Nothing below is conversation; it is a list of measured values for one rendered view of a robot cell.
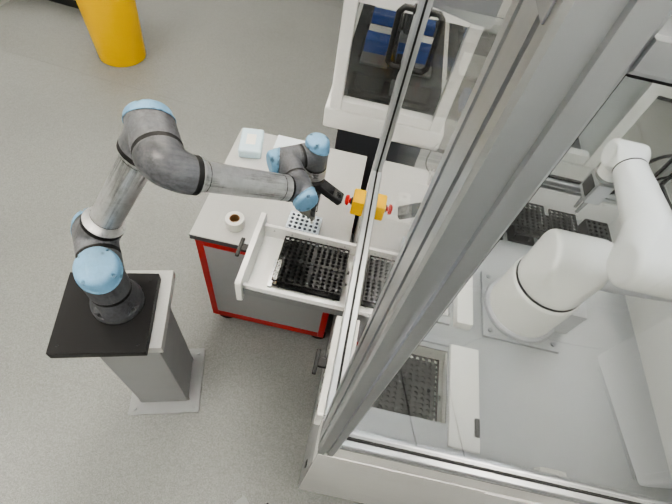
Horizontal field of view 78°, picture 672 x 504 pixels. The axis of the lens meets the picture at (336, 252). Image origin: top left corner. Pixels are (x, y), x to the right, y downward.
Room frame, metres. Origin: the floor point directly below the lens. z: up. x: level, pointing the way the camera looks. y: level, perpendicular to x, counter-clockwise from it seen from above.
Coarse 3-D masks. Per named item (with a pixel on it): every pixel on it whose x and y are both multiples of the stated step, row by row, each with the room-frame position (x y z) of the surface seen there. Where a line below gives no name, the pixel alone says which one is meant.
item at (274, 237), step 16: (272, 240) 0.83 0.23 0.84; (320, 240) 0.85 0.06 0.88; (336, 240) 0.85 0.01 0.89; (272, 256) 0.77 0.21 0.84; (352, 256) 0.84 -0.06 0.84; (256, 272) 0.69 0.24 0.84; (256, 288) 0.61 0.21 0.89; (272, 288) 0.62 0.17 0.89; (304, 304) 0.60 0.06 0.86; (320, 304) 0.61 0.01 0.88; (336, 304) 0.61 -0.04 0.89
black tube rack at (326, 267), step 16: (304, 240) 0.82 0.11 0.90; (288, 256) 0.76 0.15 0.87; (304, 256) 0.77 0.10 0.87; (320, 256) 0.77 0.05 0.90; (336, 256) 0.79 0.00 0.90; (288, 272) 0.69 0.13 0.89; (304, 272) 0.70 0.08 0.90; (320, 272) 0.73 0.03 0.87; (336, 272) 0.74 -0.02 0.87; (288, 288) 0.64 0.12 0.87; (304, 288) 0.66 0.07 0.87; (320, 288) 0.67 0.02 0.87; (336, 288) 0.66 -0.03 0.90
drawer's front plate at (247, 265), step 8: (264, 216) 0.86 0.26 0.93; (264, 224) 0.85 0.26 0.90; (256, 232) 0.79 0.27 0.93; (264, 232) 0.85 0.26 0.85; (256, 240) 0.76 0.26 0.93; (248, 248) 0.72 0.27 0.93; (256, 248) 0.75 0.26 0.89; (248, 256) 0.69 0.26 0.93; (256, 256) 0.75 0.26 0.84; (248, 264) 0.67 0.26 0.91; (240, 272) 0.63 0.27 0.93; (248, 272) 0.66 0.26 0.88; (240, 280) 0.60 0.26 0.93; (248, 280) 0.66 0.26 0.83; (240, 288) 0.59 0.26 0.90; (240, 296) 0.59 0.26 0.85
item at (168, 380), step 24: (168, 288) 0.60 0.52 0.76; (168, 312) 0.53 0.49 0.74; (168, 336) 0.52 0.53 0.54; (120, 360) 0.39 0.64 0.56; (144, 360) 0.41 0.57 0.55; (168, 360) 0.45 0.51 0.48; (192, 360) 0.61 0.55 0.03; (144, 384) 0.40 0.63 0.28; (168, 384) 0.42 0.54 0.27; (192, 384) 0.51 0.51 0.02; (144, 408) 0.36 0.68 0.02; (168, 408) 0.38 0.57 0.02; (192, 408) 0.40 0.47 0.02
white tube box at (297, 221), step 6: (294, 216) 0.99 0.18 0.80; (300, 216) 1.00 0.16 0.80; (306, 216) 1.01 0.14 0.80; (288, 222) 0.96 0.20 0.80; (294, 222) 0.97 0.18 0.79; (300, 222) 0.97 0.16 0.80; (306, 222) 0.99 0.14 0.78; (318, 222) 0.99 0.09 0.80; (294, 228) 0.93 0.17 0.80; (300, 228) 0.95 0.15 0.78; (306, 228) 0.95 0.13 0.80; (312, 228) 0.96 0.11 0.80; (318, 228) 0.96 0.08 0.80
